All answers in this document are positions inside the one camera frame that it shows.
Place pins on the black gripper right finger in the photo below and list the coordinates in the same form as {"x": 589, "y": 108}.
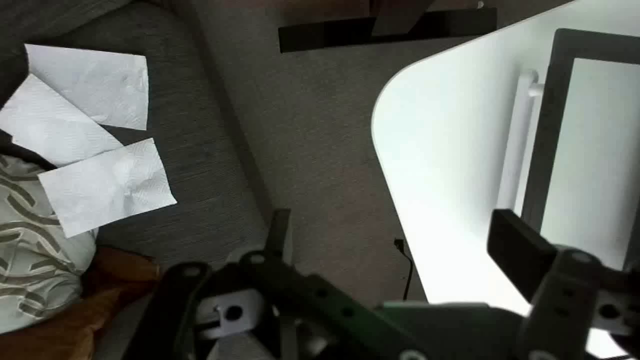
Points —
{"x": 519, "y": 251}

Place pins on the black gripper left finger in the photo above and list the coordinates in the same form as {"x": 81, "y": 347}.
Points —
{"x": 279, "y": 234}

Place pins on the white oven door with handle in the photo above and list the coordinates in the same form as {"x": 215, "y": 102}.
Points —
{"x": 582, "y": 184}

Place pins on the white paper sheet bottom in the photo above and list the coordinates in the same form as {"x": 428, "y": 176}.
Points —
{"x": 108, "y": 187}

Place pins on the white paper sheet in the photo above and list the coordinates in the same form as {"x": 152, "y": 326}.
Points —
{"x": 43, "y": 121}
{"x": 112, "y": 89}
{"x": 108, "y": 187}

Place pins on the orange cloth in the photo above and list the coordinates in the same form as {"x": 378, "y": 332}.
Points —
{"x": 114, "y": 281}

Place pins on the white paper sheet top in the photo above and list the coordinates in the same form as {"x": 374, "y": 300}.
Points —
{"x": 112, "y": 89}

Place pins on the patterned white cushion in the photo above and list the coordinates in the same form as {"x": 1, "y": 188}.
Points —
{"x": 40, "y": 267}

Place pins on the white paper sheet middle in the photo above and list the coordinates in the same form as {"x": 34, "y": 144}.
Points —
{"x": 43, "y": 121}

